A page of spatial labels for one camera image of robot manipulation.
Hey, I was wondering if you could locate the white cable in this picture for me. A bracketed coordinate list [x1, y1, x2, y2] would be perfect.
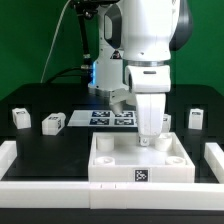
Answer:
[40, 0, 73, 84]

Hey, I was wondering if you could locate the black cable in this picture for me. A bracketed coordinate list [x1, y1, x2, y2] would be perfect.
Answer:
[46, 65, 89, 84]

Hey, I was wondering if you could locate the white sheet with tags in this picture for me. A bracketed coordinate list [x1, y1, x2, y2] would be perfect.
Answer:
[68, 110, 137, 127]

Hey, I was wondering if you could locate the white U-shaped obstacle fence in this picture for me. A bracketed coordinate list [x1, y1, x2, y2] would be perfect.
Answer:
[0, 141, 224, 211]

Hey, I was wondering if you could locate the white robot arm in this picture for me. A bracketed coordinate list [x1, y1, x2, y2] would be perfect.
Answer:
[89, 0, 193, 146]

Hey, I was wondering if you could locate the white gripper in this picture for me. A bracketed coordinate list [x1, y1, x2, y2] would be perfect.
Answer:
[125, 65, 171, 147]

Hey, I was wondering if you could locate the white square tabletop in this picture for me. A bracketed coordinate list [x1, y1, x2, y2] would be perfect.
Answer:
[88, 132, 195, 183]

